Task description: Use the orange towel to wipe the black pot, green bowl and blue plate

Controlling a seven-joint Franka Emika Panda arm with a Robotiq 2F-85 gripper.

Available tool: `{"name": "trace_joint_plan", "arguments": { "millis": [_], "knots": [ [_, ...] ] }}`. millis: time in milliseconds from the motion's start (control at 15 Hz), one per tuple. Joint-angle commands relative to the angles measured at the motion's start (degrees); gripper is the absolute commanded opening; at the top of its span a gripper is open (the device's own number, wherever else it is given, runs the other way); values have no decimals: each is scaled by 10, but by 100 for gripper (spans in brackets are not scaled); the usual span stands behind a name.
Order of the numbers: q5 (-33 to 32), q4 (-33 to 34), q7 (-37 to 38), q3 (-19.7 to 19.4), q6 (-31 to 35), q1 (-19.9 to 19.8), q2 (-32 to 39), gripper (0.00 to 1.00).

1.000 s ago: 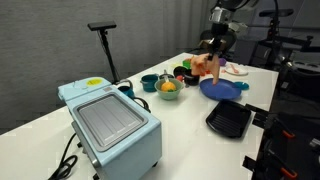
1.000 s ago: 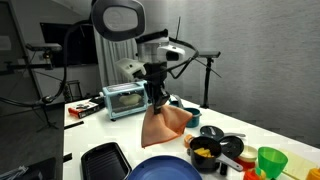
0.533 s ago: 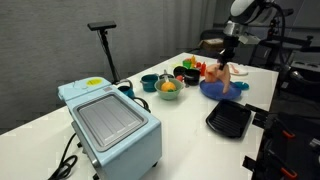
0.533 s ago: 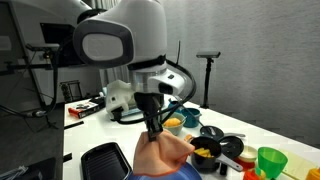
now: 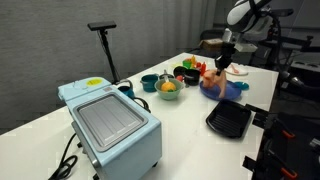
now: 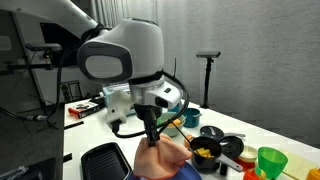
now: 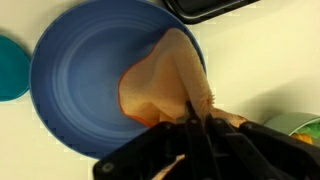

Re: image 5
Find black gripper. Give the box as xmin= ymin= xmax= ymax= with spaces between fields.
xmin=214 ymin=41 xmax=236 ymax=77

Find orange towel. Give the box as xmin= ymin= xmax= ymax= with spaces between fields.
xmin=202 ymin=68 xmax=229 ymax=99

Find white plate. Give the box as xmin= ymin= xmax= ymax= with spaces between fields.
xmin=225 ymin=63 xmax=249 ymax=77

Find blue plate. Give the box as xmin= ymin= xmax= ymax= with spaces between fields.
xmin=199 ymin=78 xmax=243 ymax=101

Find black pot lid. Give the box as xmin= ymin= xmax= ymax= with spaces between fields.
xmin=159 ymin=69 xmax=174 ymax=80

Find green bowl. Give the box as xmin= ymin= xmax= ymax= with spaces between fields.
xmin=154 ymin=78 xmax=184 ymax=101

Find teal pot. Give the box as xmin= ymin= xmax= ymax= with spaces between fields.
xmin=139 ymin=73 xmax=160 ymax=93

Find cardboard box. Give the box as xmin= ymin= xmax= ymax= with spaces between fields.
xmin=198 ymin=38 xmax=226 ymax=55

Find teal round lid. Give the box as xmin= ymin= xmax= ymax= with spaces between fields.
xmin=234 ymin=80 xmax=250 ymax=91

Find black office chair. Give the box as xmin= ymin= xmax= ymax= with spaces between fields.
xmin=198 ymin=29 xmax=231 ymax=61

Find green plastic cup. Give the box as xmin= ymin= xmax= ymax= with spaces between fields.
xmin=182 ymin=59 xmax=193 ymax=70

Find black frying pan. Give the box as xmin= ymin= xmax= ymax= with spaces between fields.
xmin=173 ymin=65 xmax=188 ymax=78

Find black ridged grill tray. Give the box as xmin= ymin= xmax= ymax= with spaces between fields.
xmin=205 ymin=99 xmax=253 ymax=139

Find orange toy fruit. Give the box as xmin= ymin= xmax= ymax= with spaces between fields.
xmin=160 ymin=81 xmax=177 ymax=93

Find light blue toaster oven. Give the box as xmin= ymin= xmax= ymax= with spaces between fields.
xmin=57 ymin=77 xmax=163 ymax=180

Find black pot grey handle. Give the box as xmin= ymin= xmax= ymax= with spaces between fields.
xmin=183 ymin=68 xmax=201 ymax=86

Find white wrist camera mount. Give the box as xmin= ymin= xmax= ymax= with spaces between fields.
xmin=233 ymin=41 xmax=259 ymax=54

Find black clamp frame orange handles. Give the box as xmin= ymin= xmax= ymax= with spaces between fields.
xmin=242 ymin=103 xmax=320 ymax=180

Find black camera stand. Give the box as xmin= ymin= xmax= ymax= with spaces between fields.
xmin=99 ymin=29 xmax=122 ymax=85

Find black camera bar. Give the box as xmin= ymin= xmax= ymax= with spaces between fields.
xmin=87 ymin=20 xmax=118 ymax=32

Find black toaster power cable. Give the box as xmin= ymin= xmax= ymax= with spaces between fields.
xmin=48 ymin=133 xmax=79 ymax=180

